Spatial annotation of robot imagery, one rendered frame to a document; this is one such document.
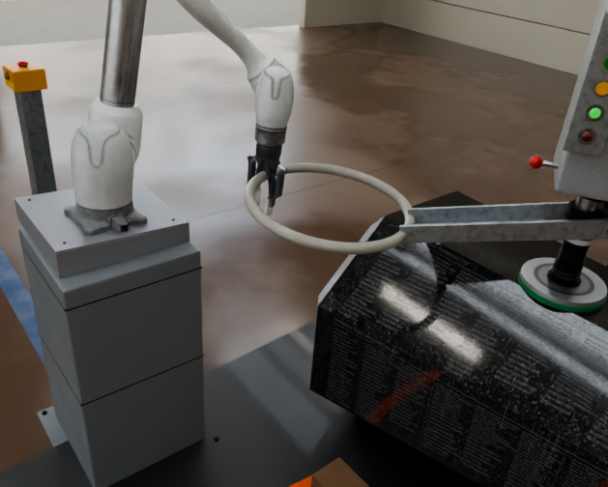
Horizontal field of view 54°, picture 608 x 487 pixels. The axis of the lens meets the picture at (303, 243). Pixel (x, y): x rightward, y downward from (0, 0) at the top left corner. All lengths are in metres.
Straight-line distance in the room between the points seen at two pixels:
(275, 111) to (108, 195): 0.51
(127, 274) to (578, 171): 1.15
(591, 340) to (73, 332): 1.31
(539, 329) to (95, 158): 1.22
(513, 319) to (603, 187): 0.41
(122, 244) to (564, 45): 7.43
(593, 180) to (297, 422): 1.38
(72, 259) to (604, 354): 1.34
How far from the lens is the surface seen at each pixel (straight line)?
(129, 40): 1.80
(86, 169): 1.68
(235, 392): 2.41
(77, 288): 1.64
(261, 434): 2.27
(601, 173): 1.45
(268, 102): 1.65
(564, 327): 1.61
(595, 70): 1.37
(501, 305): 1.65
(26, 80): 2.53
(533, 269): 1.69
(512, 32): 8.97
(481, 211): 1.66
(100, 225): 1.72
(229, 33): 1.72
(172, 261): 1.72
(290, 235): 1.49
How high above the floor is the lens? 1.71
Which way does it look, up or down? 30 degrees down
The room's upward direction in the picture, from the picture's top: 4 degrees clockwise
